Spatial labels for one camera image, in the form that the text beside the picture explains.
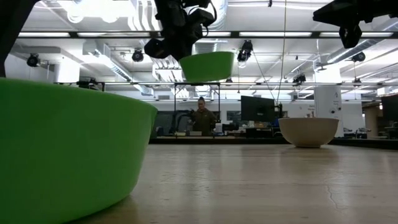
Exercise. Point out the brown wooden cabinet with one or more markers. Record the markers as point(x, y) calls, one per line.
point(371, 123)

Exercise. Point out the black monitor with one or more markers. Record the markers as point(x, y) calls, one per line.
point(258, 109)
point(390, 109)

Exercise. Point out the person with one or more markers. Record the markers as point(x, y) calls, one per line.
point(203, 119)

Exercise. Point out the silver ventilation duct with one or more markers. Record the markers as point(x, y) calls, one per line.
point(222, 15)

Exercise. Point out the black ceiling spotlight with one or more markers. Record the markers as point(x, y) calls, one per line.
point(359, 57)
point(137, 56)
point(299, 79)
point(32, 60)
point(245, 51)

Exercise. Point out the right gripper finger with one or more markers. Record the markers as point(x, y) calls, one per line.
point(331, 14)

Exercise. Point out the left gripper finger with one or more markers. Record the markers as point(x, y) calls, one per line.
point(187, 48)
point(178, 51)

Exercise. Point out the black aluminium table frame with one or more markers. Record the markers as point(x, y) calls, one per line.
point(258, 140)

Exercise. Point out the green plastic bowl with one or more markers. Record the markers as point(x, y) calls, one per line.
point(206, 67)
point(62, 149)

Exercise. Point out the white ribbed bowl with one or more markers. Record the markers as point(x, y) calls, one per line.
point(308, 132)

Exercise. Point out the black overhead crossbar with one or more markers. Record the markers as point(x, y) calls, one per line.
point(235, 34)

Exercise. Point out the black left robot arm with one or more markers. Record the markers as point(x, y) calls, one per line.
point(12, 31)

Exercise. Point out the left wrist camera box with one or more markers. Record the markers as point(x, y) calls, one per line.
point(202, 19)

